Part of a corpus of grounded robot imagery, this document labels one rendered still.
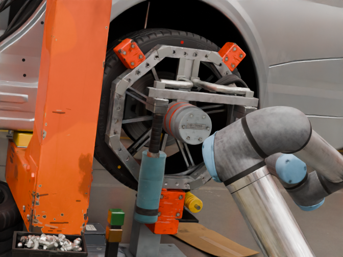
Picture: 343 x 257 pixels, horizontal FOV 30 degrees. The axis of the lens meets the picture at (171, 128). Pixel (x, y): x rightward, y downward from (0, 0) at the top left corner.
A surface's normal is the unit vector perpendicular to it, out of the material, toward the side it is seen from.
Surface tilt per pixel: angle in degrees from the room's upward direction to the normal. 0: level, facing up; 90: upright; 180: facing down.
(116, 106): 90
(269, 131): 77
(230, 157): 85
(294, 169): 86
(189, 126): 90
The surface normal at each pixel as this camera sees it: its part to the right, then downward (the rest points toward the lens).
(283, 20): 0.36, 0.20
